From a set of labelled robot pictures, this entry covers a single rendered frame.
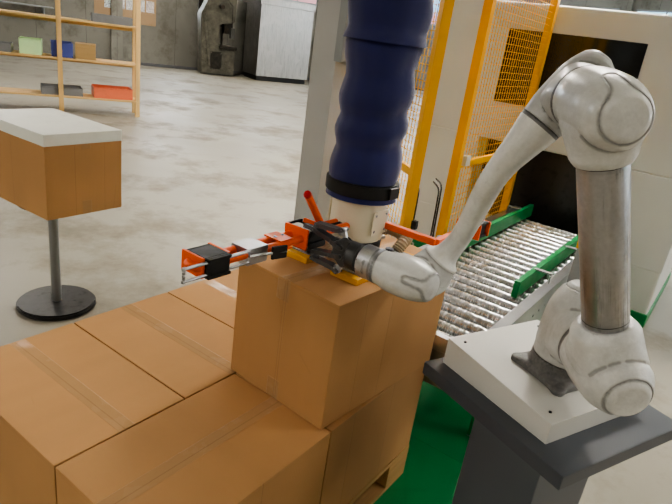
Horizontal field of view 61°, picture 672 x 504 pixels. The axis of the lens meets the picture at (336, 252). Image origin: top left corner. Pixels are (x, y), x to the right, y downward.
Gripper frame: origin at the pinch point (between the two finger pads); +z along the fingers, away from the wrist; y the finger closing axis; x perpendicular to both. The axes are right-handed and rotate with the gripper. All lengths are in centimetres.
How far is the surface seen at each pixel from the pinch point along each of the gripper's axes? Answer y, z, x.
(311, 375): 37.3, -13.1, -4.5
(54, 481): 59, 18, -62
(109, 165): 24, 159, 44
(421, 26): -58, -10, 26
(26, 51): 36, 746, 298
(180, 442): 53, 4, -36
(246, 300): 26.2, 16.1, -2.7
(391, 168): -19.2, -10.2, 24.4
